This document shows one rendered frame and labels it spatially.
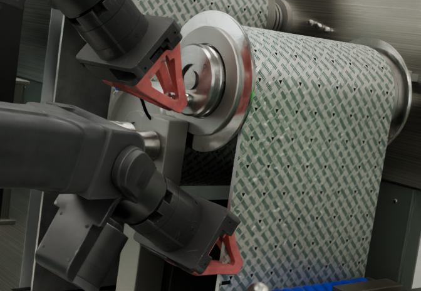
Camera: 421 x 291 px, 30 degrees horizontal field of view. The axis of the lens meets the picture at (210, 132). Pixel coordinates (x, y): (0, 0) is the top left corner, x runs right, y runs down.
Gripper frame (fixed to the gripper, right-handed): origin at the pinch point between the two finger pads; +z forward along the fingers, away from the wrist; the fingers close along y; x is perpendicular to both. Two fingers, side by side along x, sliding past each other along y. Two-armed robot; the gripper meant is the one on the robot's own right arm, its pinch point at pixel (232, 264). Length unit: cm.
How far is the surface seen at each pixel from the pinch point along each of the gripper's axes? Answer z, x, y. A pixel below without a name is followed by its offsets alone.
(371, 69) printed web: 4.7, 27.9, -0.8
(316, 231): 8.6, 8.5, 0.3
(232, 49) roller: -13.3, 17.5, -1.9
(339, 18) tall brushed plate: 12.6, 39.8, -18.3
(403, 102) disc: 10.8, 27.6, 0.5
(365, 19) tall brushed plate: 12.5, 39.9, -13.7
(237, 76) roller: -12.0, 15.3, -0.6
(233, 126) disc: -9.1, 11.2, -0.6
